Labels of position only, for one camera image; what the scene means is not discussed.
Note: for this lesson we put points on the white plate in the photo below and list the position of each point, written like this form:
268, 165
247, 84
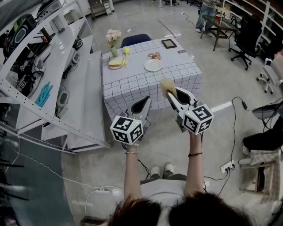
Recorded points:
152, 65

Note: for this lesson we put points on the bundle of teal tubes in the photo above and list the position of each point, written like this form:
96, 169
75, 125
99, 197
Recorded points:
43, 95

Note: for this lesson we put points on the red cup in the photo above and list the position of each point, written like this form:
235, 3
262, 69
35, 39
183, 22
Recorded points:
217, 16

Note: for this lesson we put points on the bread slices on plate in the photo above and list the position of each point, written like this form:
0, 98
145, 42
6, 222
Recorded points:
116, 61

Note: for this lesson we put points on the wooden box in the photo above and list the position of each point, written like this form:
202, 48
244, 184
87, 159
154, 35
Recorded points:
92, 221

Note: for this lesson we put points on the person's shoe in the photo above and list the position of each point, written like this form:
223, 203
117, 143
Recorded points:
169, 168
154, 171

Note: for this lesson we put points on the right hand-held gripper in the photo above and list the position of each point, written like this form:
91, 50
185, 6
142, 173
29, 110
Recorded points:
197, 120

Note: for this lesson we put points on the person's white shirt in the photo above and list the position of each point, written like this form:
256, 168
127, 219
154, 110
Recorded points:
161, 189

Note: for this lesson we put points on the wooden stool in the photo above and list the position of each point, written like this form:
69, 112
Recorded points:
256, 166

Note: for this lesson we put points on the person's right shoe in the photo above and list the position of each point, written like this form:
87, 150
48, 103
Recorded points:
169, 168

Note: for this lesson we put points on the person's left forearm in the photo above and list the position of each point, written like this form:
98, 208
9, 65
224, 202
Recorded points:
132, 172

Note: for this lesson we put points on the grey shell chair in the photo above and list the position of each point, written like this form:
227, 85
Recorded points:
263, 111

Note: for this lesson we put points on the pink flower bouquet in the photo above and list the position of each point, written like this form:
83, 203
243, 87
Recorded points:
113, 35

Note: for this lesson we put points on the yellow sponge piece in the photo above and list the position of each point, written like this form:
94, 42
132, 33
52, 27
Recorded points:
167, 86

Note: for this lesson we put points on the white grey-faced device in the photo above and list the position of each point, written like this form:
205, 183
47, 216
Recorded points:
39, 64
63, 98
75, 57

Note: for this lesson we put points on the small grey shelf cabinet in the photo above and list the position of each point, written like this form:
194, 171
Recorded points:
100, 8

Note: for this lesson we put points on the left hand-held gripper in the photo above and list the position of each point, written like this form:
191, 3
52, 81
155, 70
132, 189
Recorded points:
127, 130

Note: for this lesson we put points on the person's left shoe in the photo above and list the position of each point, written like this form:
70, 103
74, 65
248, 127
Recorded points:
154, 171

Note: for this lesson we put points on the white wall shelving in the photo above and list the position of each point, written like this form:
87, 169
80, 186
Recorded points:
266, 15

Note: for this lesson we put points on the pink plate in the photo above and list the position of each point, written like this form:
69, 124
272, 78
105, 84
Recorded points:
115, 68

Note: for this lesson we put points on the black office chair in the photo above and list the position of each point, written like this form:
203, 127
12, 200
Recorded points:
249, 33

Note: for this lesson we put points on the blue chair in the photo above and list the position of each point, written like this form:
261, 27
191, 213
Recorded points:
134, 39

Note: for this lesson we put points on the person's right forearm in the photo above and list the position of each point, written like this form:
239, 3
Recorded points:
194, 172

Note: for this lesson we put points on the white metal shelf rack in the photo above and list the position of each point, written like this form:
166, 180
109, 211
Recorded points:
55, 57

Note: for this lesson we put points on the person's grey trousers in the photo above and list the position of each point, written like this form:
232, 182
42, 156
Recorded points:
174, 177

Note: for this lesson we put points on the black picture frame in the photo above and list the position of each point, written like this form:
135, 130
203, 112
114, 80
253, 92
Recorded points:
169, 43

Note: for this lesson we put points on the black radio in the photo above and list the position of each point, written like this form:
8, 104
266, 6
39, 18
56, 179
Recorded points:
77, 44

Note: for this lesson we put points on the white office chair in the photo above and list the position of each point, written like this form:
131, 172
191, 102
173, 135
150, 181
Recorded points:
270, 75

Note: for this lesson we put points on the black wrist band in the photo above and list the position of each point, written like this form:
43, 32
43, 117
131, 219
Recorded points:
195, 154

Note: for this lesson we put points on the green vase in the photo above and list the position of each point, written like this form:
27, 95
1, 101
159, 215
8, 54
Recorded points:
114, 52

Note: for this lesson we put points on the checked white tablecloth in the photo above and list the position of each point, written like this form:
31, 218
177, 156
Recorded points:
132, 83

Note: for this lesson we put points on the dark glass-top side table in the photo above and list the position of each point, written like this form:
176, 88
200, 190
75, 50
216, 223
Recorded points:
223, 24

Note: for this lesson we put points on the yellow bottle brush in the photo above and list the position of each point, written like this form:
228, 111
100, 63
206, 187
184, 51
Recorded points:
126, 50

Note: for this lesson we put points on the black green-trimmed device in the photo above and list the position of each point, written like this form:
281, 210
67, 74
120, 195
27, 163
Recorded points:
22, 33

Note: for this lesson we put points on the beige checked cloth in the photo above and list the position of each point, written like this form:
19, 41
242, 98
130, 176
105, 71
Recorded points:
263, 155

